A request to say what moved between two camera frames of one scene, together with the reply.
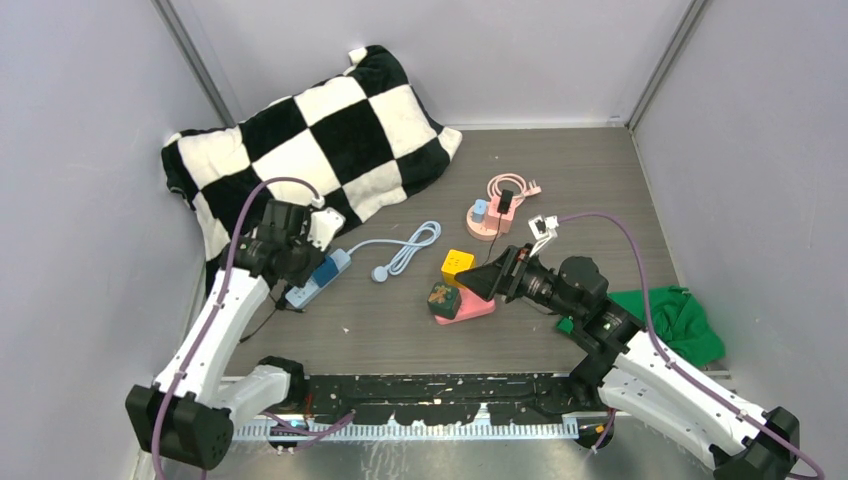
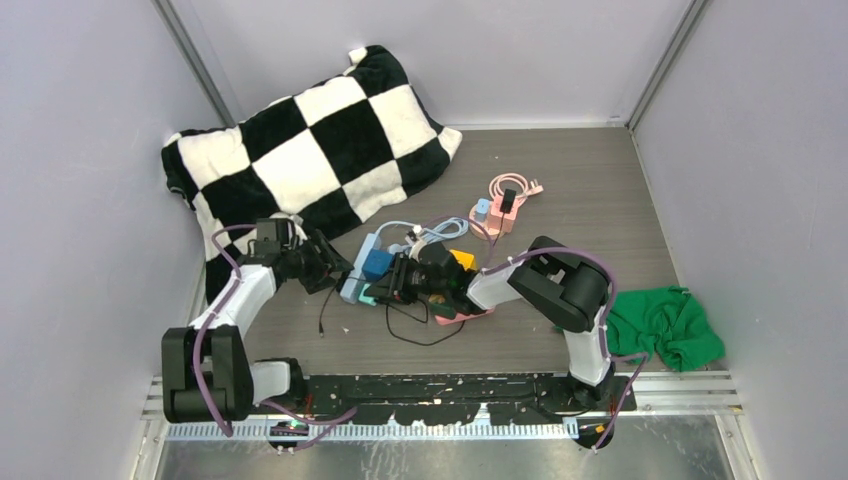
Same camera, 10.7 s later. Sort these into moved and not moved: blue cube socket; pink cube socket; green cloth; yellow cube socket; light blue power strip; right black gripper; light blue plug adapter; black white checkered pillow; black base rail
Moved: light blue power strip; right black gripper; blue cube socket
Not moved: black base rail; pink cube socket; yellow cube socket; light blue plug adapter; green cloth; black white checkered pillow
